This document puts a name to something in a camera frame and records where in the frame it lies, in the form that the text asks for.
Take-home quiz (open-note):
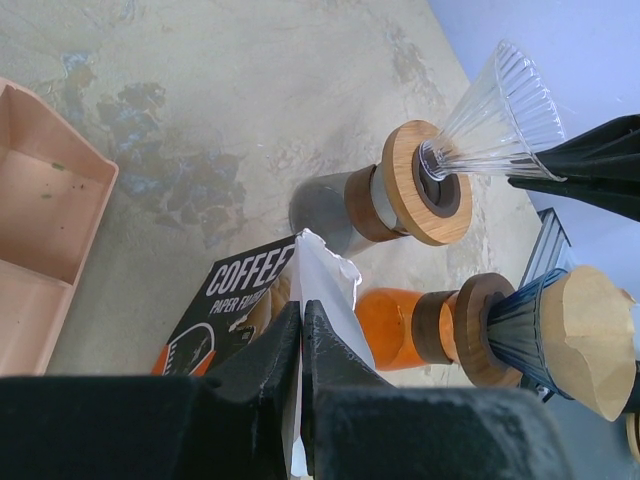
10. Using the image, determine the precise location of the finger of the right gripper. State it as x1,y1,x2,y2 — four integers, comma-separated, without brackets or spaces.
508,114,639,221

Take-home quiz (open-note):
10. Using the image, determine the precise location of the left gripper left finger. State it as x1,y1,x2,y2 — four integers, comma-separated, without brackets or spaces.
1,302,301,479

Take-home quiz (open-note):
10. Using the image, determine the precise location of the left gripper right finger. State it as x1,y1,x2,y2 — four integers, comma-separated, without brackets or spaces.
301,300,573,479

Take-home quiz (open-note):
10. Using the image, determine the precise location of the clear glass dish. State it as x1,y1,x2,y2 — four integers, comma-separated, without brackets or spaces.
418,40,565,182

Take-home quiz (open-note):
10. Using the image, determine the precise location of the coffee filter box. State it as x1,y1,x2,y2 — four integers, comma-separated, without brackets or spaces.
149,228,364,480

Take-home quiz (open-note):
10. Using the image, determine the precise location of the brown paper coffee filter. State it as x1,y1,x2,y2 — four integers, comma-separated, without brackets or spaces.
540,265,636,421

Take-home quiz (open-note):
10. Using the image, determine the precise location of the wooden ring stand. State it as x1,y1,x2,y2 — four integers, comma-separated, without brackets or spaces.
381,120,473,246

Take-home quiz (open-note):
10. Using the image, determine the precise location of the blue ribbed coffee dripper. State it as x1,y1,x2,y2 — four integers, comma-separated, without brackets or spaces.
457,267,574,401

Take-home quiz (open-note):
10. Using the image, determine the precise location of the orange glass carafe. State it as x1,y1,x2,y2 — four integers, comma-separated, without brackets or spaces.
355,288,459,371

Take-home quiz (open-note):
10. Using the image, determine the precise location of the peach plastic file organizer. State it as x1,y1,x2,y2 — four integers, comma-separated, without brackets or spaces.
1,79,118,376

